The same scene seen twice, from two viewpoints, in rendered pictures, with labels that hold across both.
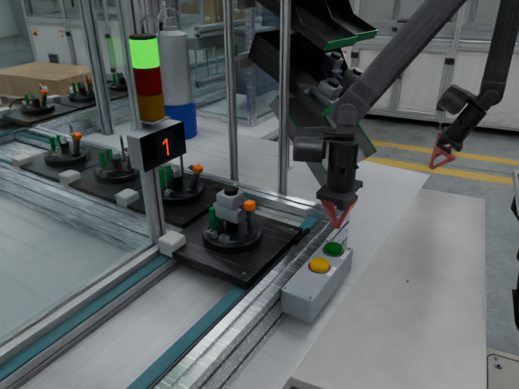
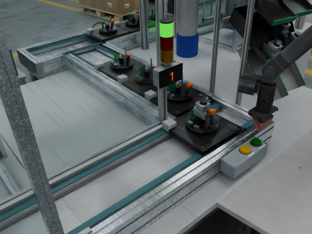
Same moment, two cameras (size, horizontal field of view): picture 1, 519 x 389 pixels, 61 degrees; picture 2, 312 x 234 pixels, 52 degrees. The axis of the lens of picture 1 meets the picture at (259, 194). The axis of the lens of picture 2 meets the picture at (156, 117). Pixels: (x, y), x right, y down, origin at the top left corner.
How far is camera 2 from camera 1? 0.36 m
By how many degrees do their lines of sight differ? 17
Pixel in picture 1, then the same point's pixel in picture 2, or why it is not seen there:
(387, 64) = (297, 46)
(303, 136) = (245, 80)
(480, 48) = not seen: outside the picture
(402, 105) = not seen: outside the picture
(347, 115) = (269, 73)
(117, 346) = (137, 170)
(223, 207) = (198, 110)
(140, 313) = (149, 157)
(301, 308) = (229, 170)
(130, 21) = (161, 13)
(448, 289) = not seen: outside the picture
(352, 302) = (262, 173)
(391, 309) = (284, 181)
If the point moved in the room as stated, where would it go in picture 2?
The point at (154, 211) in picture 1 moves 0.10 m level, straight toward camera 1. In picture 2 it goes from (162, 107) to (162, 120)
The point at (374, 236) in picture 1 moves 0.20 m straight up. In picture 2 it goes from (290, 138) to (300, 100)
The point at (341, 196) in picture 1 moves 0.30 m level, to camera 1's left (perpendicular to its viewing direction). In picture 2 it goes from (262, 115) to (180, 104)
